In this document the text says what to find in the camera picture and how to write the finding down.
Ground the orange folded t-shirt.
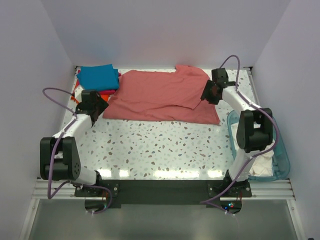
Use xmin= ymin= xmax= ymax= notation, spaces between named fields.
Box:
xmin=70 ymin=90 xmax=113 ymax=104

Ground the white t-shirt in bin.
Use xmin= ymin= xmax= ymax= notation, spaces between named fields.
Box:
xmin=228 ymin=123 xmax=274 ymax=177

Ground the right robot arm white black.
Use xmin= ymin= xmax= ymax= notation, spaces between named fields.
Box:
xmin=200 ymin=68 xmax=273 ymax=197

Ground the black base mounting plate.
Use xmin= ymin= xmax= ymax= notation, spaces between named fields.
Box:
xmin=74 ymin=180 xmax=252 ymax=211

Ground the aluminium rail frame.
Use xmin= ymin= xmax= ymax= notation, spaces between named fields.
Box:
xmin=31 ymin=179 xmax=296 ymax=200

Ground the blue folded t-shirt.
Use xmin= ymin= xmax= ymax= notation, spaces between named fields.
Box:
xmin=77 ymin=64 xmax=119 ymax=92

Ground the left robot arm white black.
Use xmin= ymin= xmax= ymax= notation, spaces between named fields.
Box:
xmin=40 ymin=87 xmax=109 ymax=196

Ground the salmon pink t-shirt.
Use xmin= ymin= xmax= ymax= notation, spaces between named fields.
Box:
xmin=103 ymin=65 xmax=220 ymax=125

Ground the magenta folded t-shirt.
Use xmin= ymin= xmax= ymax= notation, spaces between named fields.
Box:
xmin=72 ymin=70 xmax=122 ymax=95

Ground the teal transparent plastic bin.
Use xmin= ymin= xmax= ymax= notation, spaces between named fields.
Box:
xmin=227 ymin=110 xmax=291 ymax=182

